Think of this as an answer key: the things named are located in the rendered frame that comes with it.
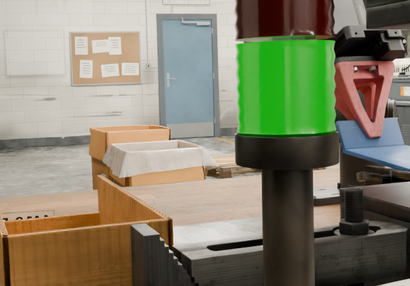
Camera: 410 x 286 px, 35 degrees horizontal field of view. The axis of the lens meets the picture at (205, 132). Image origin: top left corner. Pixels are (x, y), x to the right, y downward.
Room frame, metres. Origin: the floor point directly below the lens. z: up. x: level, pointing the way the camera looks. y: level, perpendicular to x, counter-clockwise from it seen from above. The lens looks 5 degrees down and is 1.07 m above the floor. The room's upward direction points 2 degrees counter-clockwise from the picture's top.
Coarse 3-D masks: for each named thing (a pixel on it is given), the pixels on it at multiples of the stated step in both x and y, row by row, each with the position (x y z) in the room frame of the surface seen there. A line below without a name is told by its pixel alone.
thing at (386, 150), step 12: (348, 120) 0.64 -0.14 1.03; (384, 120) 0.66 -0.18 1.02; (396, 120) 0.66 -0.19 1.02; (348, 132) 0.64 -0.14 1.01; (360, 132) 0.64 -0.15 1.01; (384, 132) 0.65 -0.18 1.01; (396, 132) 0.65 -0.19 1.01; (348, 144) 0.63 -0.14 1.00; (360, 144) 0.64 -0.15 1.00; (372, 144) 0.64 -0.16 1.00; (384, 144) 0.64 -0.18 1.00; (396, 144) 0.65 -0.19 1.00; (360, 156) 0.60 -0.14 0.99; (372, 156) 0.59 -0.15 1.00; (384, 156) 0.59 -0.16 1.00; (396, 156) 0.59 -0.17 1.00; (408, 156) 0.59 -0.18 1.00; (396, 168) 0.55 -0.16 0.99; (408, 168) 0.54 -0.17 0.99
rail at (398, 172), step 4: (392, 172) 0.55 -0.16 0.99; (396, 172) 0.54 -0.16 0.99; (400, 172) 0.54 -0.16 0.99; (404, 172) 0.53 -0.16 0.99; (408, 172) 0.53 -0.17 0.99; (392, 176) 0.55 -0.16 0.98; (396, 176) 0.54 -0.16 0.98; (400, 176) 0.54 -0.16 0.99; (404, 176) 0.53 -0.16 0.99; (408, 176) 0.53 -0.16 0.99; (408, 180) 0.53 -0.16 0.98
